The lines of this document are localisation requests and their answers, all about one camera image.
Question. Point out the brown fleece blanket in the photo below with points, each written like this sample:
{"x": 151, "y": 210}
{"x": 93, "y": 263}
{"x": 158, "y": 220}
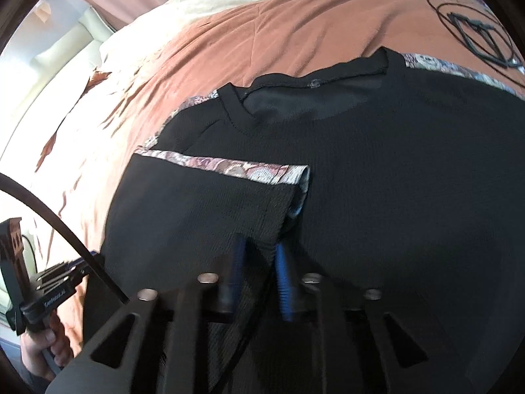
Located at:
{"x": 287, "y": 41}

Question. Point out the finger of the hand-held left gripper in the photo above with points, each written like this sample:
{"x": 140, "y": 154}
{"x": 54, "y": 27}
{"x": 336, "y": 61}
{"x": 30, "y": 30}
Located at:
{"x": 57, "y": 277}

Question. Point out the white leaf print bedsheet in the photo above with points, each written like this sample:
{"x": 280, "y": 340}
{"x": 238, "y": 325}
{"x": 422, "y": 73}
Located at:
{"x": 82, "y": 102}

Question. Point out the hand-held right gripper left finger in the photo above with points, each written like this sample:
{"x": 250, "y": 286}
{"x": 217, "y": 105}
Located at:
{"x": 238, "y": 262}

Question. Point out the cream upholstered sofa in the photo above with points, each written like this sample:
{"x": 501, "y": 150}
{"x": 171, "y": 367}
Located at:
{"x": 94, "y": 24}

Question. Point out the black top with floral trim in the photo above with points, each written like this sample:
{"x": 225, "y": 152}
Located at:
{"x": 369, "y": 172}

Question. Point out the person's left hand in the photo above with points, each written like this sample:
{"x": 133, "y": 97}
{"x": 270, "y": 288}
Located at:
{"x": 37, "y": 353}

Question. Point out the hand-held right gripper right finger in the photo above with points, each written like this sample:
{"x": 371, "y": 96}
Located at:
{"x": 284, "y": 283}

